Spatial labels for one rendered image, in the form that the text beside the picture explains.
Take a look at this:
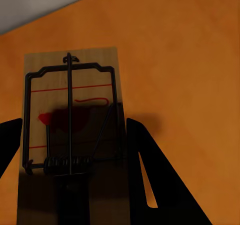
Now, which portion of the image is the mousetrap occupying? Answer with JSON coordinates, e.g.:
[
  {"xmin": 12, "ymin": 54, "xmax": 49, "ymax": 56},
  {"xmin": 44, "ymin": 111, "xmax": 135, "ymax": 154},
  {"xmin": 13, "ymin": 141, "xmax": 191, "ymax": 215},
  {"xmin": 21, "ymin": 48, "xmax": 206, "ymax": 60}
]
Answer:
[{"xmin": 16, "ymin": 46, "xmax": 131, "ymax": 225}]

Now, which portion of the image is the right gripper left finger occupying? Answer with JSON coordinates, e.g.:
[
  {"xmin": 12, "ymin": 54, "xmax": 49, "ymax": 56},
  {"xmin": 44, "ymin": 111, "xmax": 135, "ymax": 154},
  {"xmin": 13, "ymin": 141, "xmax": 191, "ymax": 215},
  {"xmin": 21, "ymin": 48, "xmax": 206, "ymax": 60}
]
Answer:
[{"xmin": 0, "ymin": 118, "xmax": 23, "ymax": 178}]

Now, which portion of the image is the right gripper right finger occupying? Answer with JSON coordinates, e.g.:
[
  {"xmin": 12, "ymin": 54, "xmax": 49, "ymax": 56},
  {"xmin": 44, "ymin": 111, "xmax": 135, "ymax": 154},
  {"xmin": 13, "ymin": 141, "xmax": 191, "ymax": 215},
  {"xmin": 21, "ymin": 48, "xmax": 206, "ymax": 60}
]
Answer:
[{"xmin": 126, "ymin": 118, "xmax": 213, "ymax": 225}]

